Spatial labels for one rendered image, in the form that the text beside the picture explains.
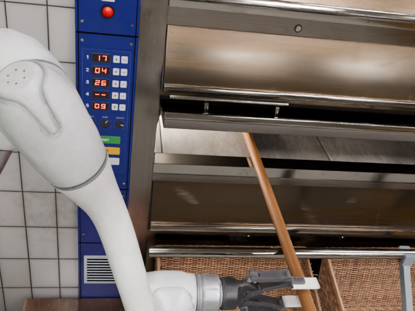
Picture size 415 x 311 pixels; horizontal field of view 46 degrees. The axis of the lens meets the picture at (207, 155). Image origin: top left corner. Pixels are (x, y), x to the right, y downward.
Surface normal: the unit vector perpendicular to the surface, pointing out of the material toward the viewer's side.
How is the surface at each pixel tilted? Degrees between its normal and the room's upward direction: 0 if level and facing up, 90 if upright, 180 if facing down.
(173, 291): 18
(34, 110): 74
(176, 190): 70
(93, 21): 90
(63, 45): 90
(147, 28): 90
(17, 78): 28
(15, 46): 5
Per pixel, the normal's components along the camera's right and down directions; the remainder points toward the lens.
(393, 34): 0.12, 0.57
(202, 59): 0.16, 0.26
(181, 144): 0.14, -0.82
